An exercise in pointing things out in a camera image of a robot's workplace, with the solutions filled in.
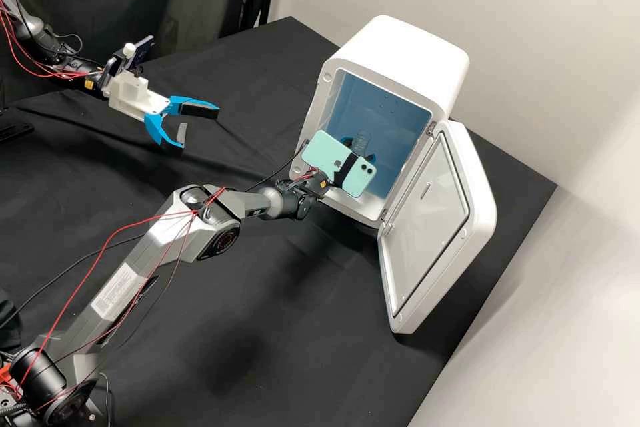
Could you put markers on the wrist camera phone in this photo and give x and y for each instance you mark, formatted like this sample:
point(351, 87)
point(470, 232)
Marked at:
point(135, 54)
point(330, 159)

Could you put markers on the right wrist camera phone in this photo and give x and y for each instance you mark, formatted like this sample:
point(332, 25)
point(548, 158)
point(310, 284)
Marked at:
point(330, 159)

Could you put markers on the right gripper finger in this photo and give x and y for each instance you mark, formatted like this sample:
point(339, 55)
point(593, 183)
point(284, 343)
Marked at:
point(371, 157)
point(345, 140)

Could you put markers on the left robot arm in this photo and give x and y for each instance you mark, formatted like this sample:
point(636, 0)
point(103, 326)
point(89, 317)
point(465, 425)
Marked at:
point(35, 29)

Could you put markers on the white incubator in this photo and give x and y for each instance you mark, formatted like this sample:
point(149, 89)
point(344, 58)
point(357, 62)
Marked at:
point(400, 61)

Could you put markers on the clear flask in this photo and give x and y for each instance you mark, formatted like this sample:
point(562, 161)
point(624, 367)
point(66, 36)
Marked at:
point(362, 139)

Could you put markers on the left wrist camera phone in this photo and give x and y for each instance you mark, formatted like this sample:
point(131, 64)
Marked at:
point(135, 54)

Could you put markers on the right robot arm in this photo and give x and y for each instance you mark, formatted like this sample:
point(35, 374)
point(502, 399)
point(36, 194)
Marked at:
point(150, 252)

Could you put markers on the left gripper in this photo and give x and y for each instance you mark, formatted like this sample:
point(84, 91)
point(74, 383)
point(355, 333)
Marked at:
point(131, 94)

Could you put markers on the incubator door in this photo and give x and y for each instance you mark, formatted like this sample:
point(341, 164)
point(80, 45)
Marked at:
point(440, 227)

